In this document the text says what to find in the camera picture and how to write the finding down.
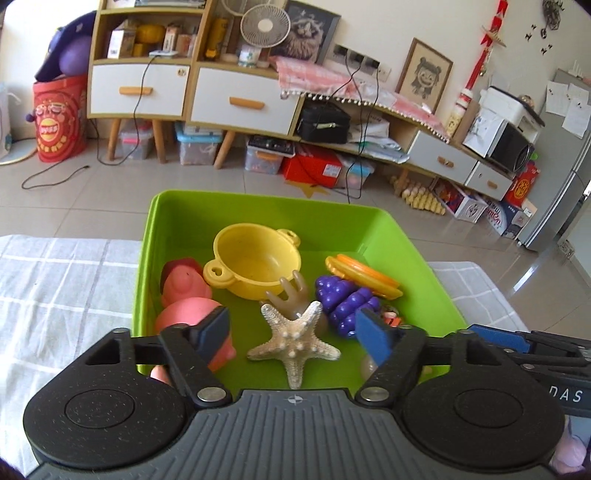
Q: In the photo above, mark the red printed bucket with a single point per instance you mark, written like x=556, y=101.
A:
x=60, y=122

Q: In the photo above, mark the green plastic box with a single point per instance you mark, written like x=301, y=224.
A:
x=323, y=230

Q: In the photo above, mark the red flat box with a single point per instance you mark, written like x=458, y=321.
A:
x=314, y=168

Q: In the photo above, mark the purple toy grapes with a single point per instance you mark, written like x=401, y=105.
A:
x=341, y=300

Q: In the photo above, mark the red hanging ornament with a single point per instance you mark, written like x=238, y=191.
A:
x=489, y=41

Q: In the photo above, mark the white desk fan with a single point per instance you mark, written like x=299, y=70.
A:
x=265, y=27

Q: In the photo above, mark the white appliance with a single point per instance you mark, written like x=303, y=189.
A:
x=510, y=106

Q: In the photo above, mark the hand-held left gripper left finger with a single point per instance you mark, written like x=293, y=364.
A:
x=214, y=330

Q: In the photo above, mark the pink pig toy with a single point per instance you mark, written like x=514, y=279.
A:
x=184, y=314

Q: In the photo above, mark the wooden cabinet with shelves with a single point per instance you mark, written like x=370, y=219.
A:
x=194, y=83

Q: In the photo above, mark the white cabinet drawer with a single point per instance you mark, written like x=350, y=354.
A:
x=138, y=90
x=244, y=104

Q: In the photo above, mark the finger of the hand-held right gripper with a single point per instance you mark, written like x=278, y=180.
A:
x=554, y=360
x=501, y=339

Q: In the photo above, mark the beige toy hand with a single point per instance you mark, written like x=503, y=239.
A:
x=371, y=367
x=291, y=300

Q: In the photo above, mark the beige starfish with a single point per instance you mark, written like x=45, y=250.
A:
x=293, y=344

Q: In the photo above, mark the low wooden sideboard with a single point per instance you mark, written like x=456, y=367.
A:
x=397, y=138

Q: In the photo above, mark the purple plush toy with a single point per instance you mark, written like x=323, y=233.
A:
x=69, y=46

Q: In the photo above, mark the black bag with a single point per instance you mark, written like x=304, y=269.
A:
x=323, y=122

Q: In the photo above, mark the white cartoon printed box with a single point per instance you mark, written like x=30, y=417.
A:
x=461, y=203

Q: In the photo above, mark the grey checked tablecloth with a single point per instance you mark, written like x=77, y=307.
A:
x=69, y=286

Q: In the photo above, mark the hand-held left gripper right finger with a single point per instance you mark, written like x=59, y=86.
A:
x=371, y=337

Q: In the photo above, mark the orange yellow toy lid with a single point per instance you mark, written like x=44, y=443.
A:
x=364, y=274

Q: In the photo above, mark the pink checked cloth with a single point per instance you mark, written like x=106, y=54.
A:
x=323, y=81

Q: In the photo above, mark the grey refrigerator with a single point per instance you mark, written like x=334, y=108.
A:
x=558, y=161

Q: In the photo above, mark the dark framed cat picture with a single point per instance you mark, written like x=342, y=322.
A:
x=307, y=30

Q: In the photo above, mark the yellow star floor sticker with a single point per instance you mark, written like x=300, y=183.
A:
x=308, y=189

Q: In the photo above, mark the white sideboard drawer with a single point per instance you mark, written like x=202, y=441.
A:
x=489, y=182
x=443, y=159

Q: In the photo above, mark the black microwave oven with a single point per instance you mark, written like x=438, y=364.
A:
x=510, y=147

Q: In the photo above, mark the yellow toy pot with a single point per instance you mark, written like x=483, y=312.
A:
x=254, y=258

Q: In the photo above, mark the blue lid storage box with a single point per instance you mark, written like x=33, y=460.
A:
x=198, y=145

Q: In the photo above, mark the clear storage box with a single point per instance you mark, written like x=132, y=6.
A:
x=134, y=143

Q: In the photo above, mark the wooden framed cartoon picture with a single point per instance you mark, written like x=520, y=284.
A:
x=425, y=76

